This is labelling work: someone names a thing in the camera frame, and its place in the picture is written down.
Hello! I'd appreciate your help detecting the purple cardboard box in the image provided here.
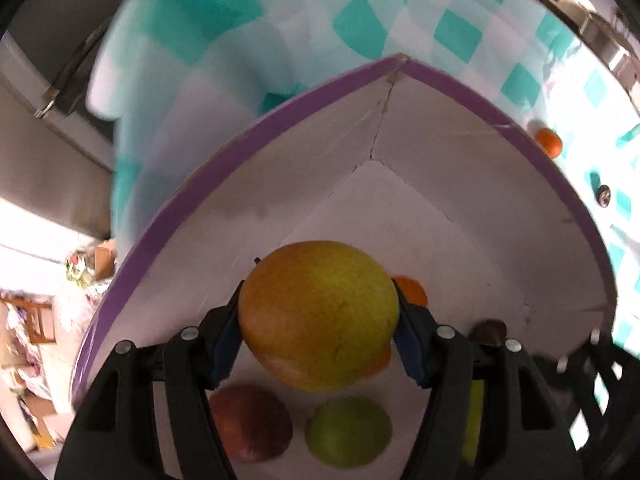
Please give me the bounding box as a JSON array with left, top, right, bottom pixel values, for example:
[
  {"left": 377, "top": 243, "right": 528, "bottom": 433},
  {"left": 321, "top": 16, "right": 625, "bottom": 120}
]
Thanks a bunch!
[{"left": 70, "top": 52, "right": 617, "bottom": 480}]

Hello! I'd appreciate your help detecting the brown cardboard carton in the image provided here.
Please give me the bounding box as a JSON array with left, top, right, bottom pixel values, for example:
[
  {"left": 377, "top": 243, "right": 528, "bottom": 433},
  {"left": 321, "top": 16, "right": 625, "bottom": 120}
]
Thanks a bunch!
[{"left": 94, "top": 239, "right": 119, "bottom": 282}]

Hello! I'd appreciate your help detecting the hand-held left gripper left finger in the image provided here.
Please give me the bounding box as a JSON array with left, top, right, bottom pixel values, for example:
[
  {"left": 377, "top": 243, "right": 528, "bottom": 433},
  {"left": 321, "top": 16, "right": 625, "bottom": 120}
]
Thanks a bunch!
[{"left": 54, "top": 280, "right": 247, "bottom": 480}]

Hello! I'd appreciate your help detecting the green guava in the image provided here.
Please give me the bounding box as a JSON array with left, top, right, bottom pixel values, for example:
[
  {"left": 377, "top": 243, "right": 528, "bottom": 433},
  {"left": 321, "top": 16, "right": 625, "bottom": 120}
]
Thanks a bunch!
[
  {"left": 305, "top": 396, "right": 393, "bottom": 470},
  {"left": 460, "top": 380, "right": 487, "bottom": 465}
]

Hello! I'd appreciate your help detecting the grey cabinet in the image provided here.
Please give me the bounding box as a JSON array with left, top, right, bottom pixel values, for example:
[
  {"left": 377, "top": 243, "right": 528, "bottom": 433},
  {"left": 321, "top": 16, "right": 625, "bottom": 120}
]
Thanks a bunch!
[{"left": 0, "top": 25, "right": 120, "bottom": 238}]

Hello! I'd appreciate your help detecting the metal cabinet handle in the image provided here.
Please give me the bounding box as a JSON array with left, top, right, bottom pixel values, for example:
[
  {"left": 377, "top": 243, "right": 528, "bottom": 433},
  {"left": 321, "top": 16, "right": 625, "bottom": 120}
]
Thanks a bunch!
[{"left": 34, "top": 19, "right": 112, "bottom": 120}]

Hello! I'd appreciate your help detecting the teal white checkered tablecloth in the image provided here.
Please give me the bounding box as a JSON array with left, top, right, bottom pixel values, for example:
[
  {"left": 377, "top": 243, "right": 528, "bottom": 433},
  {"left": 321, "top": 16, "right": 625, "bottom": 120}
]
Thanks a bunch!
[{"left": 85, "top": 0, "right": 640, "bottom": 358}]

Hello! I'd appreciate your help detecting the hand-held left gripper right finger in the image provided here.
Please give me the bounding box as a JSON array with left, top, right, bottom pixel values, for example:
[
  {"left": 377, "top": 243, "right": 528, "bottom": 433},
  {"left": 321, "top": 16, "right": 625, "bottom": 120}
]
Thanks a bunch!
[{"left": 391, "top": 279, "right": 584, "bottom": 480}]

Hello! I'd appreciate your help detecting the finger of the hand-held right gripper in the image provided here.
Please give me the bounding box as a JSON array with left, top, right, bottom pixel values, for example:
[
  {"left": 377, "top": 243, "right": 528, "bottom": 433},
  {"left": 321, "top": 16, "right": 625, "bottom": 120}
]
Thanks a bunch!
[{"left": 532, "top": 327, "right": 640, "bottom": 453}]

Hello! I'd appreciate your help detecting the brownish red apple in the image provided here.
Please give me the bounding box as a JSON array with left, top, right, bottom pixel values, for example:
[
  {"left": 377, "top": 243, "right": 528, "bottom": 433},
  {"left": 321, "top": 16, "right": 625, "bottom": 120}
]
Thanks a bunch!
[{"left": 209, "top": 385, "right": 293, "bottom": 464}]

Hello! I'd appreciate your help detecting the light wooden chair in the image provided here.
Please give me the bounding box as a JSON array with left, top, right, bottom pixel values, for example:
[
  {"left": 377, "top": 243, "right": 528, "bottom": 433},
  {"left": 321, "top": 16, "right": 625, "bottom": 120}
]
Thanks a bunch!
[{"left": 0, "top": 296, "right": 55, "bottom": 345}]

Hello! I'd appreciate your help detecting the small orange tangerine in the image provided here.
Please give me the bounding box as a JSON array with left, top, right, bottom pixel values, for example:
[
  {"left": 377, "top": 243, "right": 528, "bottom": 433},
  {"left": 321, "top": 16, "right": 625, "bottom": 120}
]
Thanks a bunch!
[
  {"left": 392, "top": 275, "right": 430, "bottom": 308},
  {"left": 536, "top": 128, "right": 564, "bottom": 158}
]

